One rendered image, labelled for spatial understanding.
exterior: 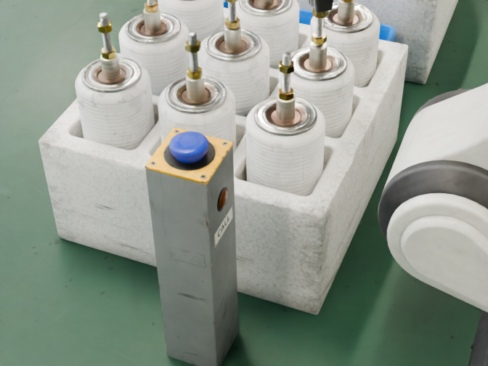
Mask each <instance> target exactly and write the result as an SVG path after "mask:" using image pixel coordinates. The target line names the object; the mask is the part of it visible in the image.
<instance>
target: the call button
mask: <svg viewBox="0 0 488 366"><path fill-rule="evenodd" d="M169 147H170V152H171V154H172V155H173V156H174V157H175V158H176V159H177V160H178V161H180V162H183V163H195V162H198V161H199V160H201V159H202V158H203V157H204V155H205V154H206V153H207V152H208V139H207V138H206V137H205V136H204V135H203V134H201V133H198V132H195V131H186V132H182V133H179V134H177V135H176V136H174V137H173V138H172V139H171V141H170V143H169Z"/></svg>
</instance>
